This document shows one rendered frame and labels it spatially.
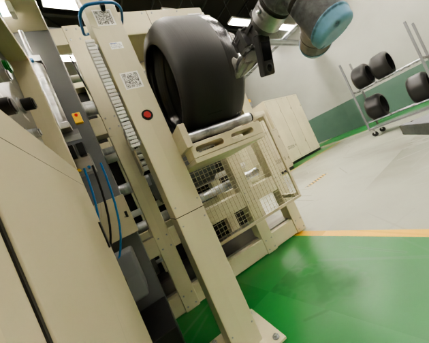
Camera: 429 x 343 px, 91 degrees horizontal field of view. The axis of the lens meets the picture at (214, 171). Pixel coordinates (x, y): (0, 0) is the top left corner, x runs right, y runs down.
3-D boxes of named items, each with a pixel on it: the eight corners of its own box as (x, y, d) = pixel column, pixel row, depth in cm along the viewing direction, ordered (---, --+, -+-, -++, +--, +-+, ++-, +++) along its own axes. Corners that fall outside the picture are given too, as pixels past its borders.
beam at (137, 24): (115, 35, 115) (103, 11, 115) (118, 65, 138) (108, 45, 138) (209, 26, 139) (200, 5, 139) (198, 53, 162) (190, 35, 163)
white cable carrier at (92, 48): (131, 148, 83) (84, 39, 84) (131, 151, 88) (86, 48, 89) (142, 143, 85) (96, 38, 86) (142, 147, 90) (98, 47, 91)
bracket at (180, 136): (187, 148, 79) (176, 124, 79) (169, 168, 115) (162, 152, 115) (195, 145, 80) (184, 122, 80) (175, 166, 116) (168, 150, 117)
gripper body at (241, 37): (248, 42, 73) (266, 7, 62) (259, 62, 72) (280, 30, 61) (229, 45, 70) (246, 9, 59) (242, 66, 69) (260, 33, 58)
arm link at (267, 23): (293, 18, 57) (267, 20, 53) (283, 34, 62) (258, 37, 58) (278, -8, 58) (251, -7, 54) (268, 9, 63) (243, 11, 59)
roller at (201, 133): (187, 139, 82) (182, 131, 84) (186, 146, 86) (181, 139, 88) (255, 116, 96) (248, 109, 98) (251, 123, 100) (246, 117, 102)
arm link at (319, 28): (349, 30, 53) (319, -7, 54) (363, 6, 43) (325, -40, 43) (315, 59, 57) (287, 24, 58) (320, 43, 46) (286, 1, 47)
